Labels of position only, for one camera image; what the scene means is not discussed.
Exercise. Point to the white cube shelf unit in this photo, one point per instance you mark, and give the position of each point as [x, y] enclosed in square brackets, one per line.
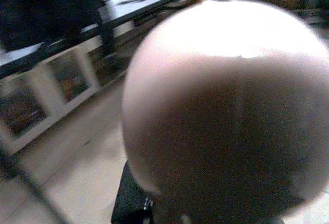
[48, 98]

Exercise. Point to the large black bulky object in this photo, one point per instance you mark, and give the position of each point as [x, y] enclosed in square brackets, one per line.
[43, 8]

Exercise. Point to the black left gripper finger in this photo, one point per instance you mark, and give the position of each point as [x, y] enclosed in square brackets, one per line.
[131, 203]

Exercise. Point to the thin black metal leg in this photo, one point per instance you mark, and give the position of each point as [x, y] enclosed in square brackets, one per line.
[28, 183]

